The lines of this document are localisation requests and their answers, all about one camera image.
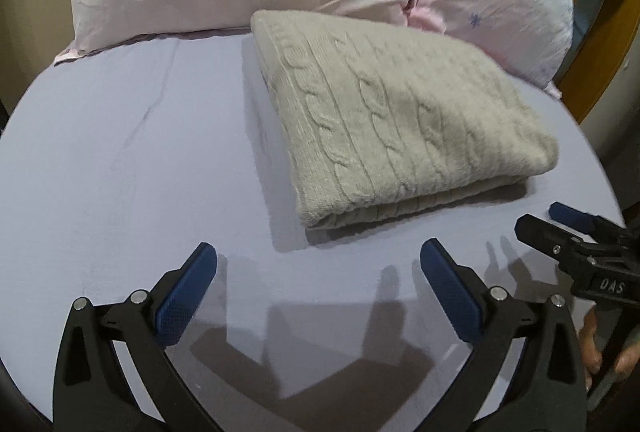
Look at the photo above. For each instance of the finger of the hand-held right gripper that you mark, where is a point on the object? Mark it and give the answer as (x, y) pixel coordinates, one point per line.
(570, 214)
(542, 232)

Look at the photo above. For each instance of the lilac bed sheet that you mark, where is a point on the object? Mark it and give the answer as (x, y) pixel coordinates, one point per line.
(130, 172)

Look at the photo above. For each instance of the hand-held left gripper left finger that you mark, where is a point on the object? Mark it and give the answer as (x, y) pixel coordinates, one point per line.
(186, 292)

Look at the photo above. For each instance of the wooden bed headboard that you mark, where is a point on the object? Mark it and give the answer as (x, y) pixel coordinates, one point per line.
(595, 12)

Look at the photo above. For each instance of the person's right hand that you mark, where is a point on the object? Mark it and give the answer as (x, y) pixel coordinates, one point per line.
(592, 342)

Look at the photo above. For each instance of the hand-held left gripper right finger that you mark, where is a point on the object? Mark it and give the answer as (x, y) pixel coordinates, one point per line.
(450, 292)

